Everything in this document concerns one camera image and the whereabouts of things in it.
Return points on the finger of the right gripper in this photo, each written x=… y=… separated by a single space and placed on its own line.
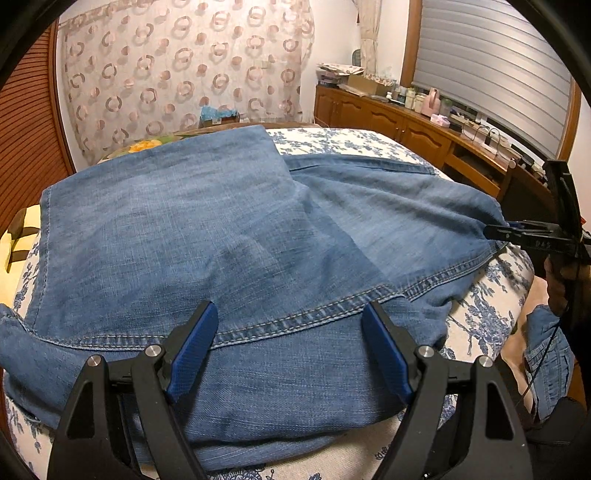
x=530 y=238
x=530 y=224

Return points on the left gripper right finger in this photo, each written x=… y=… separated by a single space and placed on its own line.
x=459 y=421

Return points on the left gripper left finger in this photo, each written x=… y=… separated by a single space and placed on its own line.
x=93 y=440

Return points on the blue denim pants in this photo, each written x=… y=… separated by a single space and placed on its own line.
x=289 y=249

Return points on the person right hand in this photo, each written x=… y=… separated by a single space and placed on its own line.
x=560 y=277

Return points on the wooden sideboard cabinet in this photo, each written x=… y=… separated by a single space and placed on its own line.
x=446 y=149

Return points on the blue floral white bedspread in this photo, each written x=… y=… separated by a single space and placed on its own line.
x=478 y=324

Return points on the pink bottle on cabinet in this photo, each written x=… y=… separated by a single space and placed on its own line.
x=432 y=103

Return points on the grey window blind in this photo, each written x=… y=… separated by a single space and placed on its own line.
x=486 y=55

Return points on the yellow plush toy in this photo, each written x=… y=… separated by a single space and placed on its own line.
x=16 y=242

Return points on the cardboard box on cabinet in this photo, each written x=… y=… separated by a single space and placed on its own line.
x=371 y=85

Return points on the beige side curtain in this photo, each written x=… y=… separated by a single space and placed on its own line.
x=369 y=13

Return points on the floral pink blanket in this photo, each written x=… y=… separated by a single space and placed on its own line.
x=146 y=145

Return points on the brown louvered wardrobe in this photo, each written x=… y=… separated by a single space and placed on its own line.
x=34 y=150

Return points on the cardboard box blue items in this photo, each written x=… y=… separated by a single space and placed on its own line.
x=210 y=116

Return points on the circle patterned sheer curtain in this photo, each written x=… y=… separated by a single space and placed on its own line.
x=135 y=70

